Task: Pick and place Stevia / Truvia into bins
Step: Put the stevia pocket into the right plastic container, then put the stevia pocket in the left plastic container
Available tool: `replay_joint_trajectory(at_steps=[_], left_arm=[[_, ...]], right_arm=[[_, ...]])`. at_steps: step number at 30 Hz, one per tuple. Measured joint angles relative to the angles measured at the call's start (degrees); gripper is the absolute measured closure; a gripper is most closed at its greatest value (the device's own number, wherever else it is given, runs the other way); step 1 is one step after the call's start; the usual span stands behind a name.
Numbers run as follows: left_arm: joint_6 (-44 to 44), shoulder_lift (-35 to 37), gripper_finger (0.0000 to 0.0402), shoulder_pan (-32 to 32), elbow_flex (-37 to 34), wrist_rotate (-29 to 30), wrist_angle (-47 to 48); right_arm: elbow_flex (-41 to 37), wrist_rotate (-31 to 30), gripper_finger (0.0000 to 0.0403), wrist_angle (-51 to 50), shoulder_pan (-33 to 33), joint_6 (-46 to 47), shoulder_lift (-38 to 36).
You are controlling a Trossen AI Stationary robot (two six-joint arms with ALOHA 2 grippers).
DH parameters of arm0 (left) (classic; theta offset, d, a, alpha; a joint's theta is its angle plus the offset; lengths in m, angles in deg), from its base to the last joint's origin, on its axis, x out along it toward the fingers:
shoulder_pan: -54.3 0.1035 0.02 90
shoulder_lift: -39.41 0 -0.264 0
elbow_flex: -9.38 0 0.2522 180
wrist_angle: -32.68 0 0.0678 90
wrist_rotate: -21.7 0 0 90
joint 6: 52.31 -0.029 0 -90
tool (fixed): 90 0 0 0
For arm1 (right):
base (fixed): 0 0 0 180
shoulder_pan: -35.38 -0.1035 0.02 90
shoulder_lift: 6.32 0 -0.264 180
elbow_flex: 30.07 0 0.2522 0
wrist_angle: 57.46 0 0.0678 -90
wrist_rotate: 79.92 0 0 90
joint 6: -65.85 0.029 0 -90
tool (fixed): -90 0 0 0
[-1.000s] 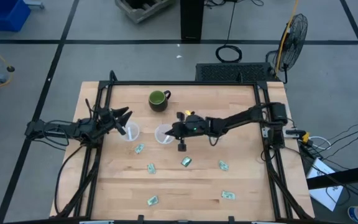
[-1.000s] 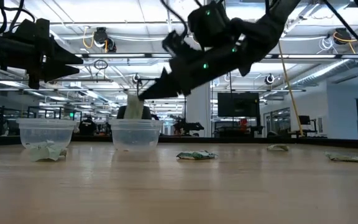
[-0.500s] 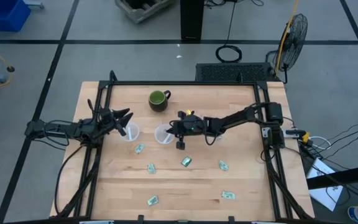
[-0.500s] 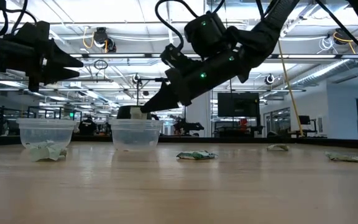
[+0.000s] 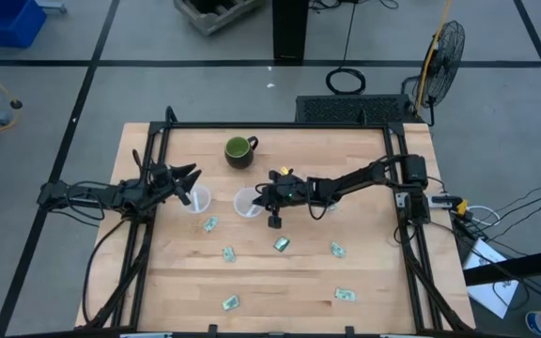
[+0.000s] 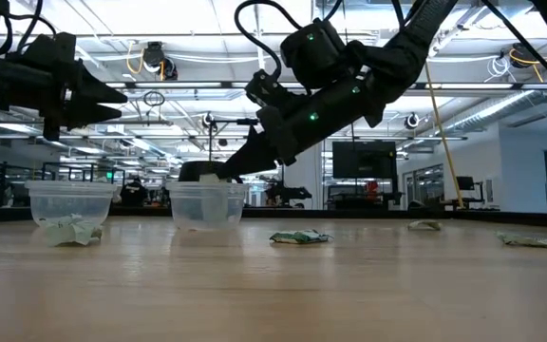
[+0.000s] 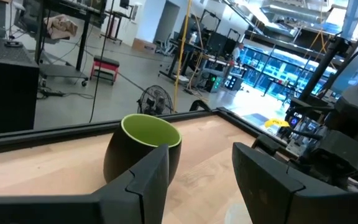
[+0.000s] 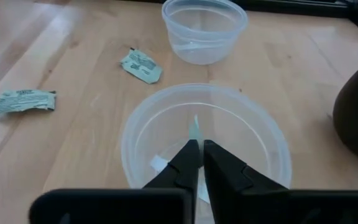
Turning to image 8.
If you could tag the white sweetener packet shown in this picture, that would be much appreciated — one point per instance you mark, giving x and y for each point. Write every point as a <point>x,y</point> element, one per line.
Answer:
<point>158,163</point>

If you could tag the large clear plastic bin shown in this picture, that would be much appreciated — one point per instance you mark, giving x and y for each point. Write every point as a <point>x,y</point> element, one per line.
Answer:
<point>166,102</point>

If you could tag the crumpled green sweetener packet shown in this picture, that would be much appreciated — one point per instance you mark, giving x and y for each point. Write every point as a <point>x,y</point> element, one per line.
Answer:
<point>141,66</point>

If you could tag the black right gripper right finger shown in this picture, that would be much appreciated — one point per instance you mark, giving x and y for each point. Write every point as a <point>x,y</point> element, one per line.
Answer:
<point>238,199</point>

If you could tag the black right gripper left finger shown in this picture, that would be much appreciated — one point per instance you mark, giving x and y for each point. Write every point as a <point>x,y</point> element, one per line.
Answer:
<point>166,202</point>

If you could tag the pale green sweetener packet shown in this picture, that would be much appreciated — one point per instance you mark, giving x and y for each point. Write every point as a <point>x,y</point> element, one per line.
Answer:
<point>195,129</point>

